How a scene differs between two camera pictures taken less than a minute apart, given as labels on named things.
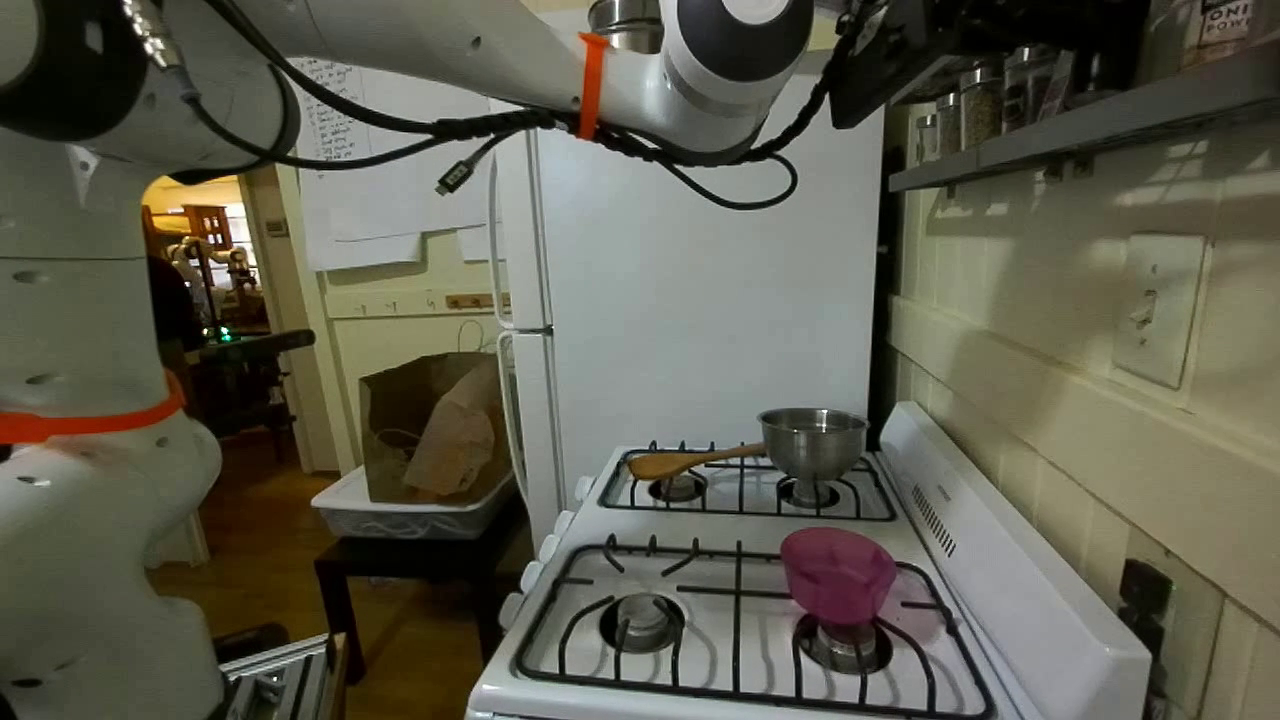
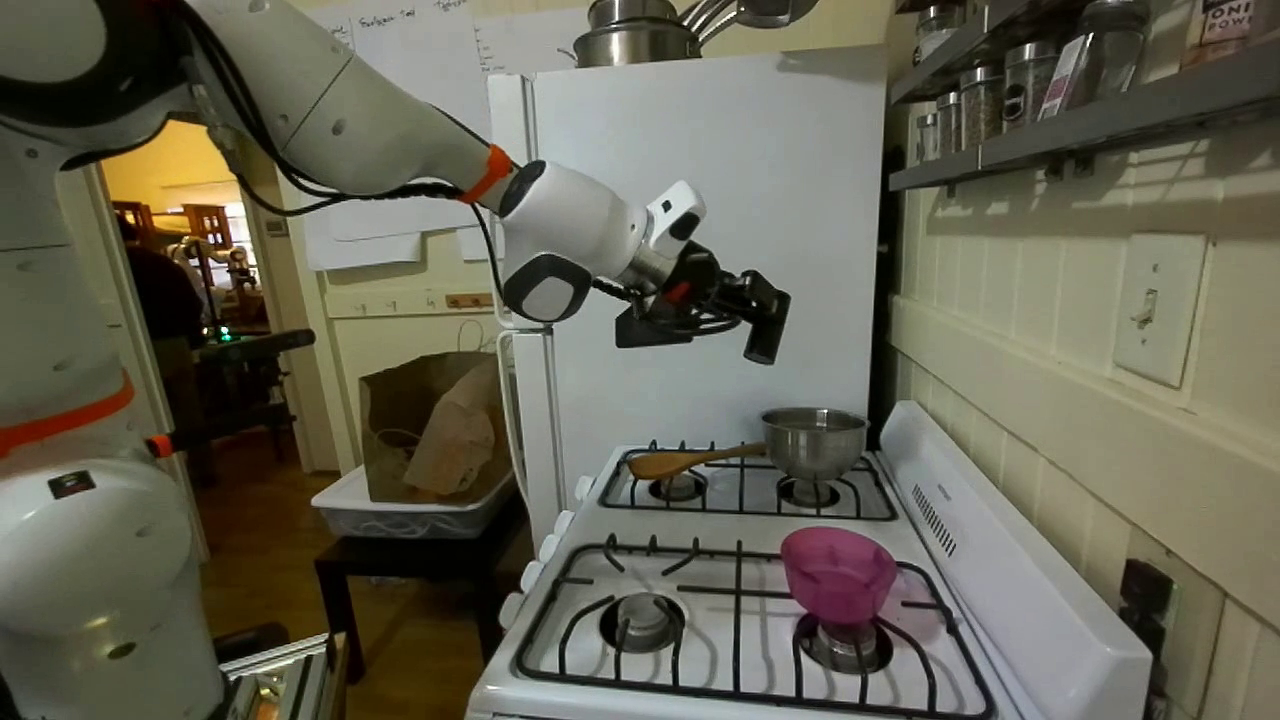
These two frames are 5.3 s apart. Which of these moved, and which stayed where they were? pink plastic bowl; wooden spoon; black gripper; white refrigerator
Moved: black gripper
Stayed: white refrigerator; wooden spoon; pink plastic bowl
